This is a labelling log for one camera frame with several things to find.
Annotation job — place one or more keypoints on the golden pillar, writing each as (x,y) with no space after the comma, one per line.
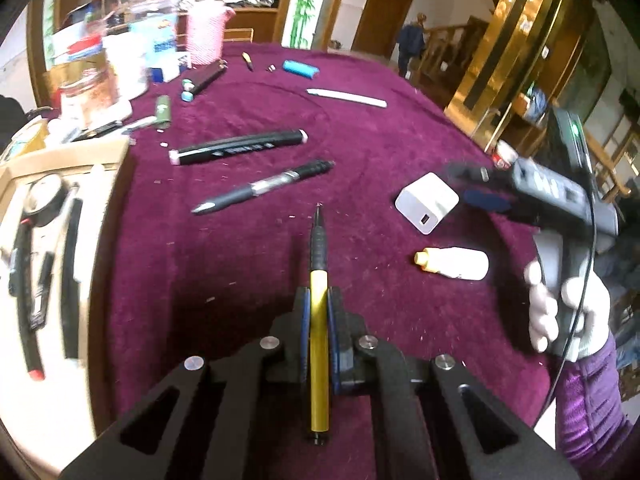
(510,50)

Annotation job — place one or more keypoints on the small black tool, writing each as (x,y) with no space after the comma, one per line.
(42,292)

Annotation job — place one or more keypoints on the person's right hand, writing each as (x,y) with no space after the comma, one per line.
(542,310)

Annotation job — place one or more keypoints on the white silver pen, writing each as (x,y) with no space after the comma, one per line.
(140,123)

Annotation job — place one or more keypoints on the yellow pen black grip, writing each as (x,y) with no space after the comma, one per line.
(318,350)

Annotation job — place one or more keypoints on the black markers green caps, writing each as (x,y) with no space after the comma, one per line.
(202,82)

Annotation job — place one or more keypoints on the black marker pink caps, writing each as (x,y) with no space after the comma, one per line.
(240,147)

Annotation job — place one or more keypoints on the yellow tape roll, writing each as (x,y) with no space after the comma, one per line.
(22,140)

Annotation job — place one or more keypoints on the small yellow black knife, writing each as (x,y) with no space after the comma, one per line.
(248,61)

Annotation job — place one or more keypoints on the cardboard box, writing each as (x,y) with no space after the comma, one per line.
(55,410)

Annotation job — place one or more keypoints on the black marker red end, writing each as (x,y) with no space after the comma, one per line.
(29,320)

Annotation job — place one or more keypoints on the white cup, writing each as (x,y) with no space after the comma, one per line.
(127,70)

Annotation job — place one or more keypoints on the white paint bucket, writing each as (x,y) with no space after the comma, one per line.
(505,155)

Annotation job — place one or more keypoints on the long white stick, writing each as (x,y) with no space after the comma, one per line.
(347,97)

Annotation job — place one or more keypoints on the wooden chair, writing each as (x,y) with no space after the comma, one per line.
(612,175)

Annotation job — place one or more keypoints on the glass jar red lid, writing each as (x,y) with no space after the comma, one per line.
(90,97)

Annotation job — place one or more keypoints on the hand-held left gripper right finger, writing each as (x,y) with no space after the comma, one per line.
(334,340)

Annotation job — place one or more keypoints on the bamboo painted pillar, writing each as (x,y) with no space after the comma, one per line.
(310,2)

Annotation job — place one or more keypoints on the green tube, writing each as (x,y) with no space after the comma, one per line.
(163,110)

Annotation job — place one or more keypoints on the clear plastic jar red lid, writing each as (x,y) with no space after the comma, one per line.
(150,5)

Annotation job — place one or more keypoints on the person's right forearm purple sleeve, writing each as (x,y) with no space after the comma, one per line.
(592,400)

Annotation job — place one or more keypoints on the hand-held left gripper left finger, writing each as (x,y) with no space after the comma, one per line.
(303,332)

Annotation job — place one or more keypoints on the grey gel pen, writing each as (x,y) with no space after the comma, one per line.
(260,187)

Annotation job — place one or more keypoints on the blue lighter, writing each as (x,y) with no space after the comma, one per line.
(300,69)

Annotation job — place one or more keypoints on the burgundy tablecloth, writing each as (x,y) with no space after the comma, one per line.
(380,150)

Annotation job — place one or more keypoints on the wooden door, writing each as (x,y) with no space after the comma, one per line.
(382,10)

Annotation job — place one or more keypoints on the black tape roll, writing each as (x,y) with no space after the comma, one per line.
(45,200)

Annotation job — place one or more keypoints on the white charger plug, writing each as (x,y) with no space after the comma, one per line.
(425,202)

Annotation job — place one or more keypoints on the small white bottle yellow cap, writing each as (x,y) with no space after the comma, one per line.
(457,263)

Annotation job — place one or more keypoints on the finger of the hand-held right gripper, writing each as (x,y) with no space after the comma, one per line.
(487,201)
(470,172)

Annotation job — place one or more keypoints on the small blue white box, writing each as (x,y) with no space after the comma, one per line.
(170,67)

